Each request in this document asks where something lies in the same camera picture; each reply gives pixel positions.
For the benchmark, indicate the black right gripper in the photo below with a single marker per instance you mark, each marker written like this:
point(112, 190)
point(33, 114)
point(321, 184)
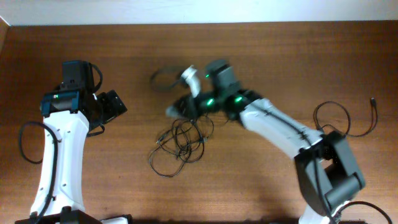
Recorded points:
point(186, 107)

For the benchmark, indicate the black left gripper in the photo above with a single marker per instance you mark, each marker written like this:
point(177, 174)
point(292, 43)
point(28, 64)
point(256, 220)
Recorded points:
point(114, 104)

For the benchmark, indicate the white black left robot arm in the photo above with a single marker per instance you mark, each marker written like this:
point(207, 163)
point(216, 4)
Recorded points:
point(72, 112)

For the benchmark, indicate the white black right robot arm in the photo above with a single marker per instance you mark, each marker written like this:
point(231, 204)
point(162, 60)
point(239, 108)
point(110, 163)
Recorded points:
point(328, 174)

